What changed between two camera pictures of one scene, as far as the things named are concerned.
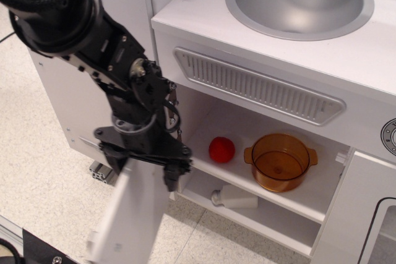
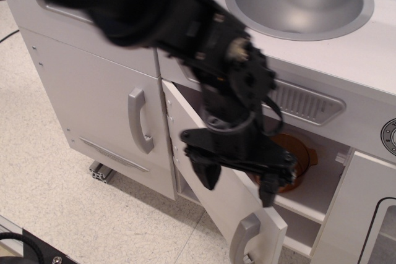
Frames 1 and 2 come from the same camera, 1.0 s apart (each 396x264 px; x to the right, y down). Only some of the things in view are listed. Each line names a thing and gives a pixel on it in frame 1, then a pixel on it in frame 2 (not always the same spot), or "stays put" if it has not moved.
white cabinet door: (130, 228) -> (247, 232)
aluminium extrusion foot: (103, 172) stays put
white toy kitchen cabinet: (283, 81) stays put
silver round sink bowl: (298, 4) stays put
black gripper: (146, 137) -> (247, 149)
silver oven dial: (388, 136) stays put
